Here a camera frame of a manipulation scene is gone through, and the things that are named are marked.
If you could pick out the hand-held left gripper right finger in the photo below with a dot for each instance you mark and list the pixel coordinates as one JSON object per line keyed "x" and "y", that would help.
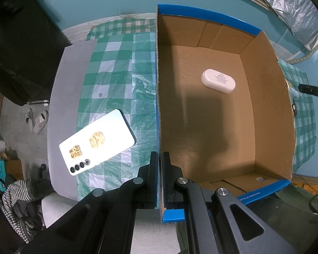
{"x": 164, "y": 169}

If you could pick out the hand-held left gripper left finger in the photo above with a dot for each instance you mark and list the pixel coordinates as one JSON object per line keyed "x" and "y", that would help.
{"x": 154, "y": 169}

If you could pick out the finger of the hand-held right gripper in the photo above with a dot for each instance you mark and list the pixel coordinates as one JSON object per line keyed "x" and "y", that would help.
{"x": 312, "y": 90}

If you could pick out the small white bottle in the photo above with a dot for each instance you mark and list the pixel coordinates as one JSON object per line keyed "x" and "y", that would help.
{"x": 293, "y": 91}

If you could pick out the blue-edged cardboard box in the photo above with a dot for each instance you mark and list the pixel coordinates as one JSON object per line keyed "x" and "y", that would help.
{"x": 214, "y": 127}

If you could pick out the white oval case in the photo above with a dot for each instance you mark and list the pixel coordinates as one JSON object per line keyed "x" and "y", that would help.
{"x": 217, "y": 81}

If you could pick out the white smartphone with gold stickers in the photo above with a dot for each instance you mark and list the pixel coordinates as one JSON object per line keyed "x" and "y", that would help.
{"x": 95, "y": 143}

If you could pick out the silver foil sheet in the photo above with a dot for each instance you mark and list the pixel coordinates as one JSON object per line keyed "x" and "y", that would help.
{"x": 288, "y": 8}

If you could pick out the green checkered tablecloth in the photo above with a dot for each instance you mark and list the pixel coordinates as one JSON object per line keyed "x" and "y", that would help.
{"x": 114, "y": 55}

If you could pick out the grey slipper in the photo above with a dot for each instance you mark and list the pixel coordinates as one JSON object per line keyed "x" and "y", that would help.
{"x": 41, "y": 121}
{"x": 29, "y": 119}

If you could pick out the striped cloth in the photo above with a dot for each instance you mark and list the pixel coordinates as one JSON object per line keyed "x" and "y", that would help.
{"x": 16, "y": 203}

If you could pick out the teal box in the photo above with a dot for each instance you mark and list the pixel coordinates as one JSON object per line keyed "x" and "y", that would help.
{"x": 0, "y": 174}

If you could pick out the black cabinet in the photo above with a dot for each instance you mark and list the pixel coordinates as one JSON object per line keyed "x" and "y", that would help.
{"x": 21, "y": 37}

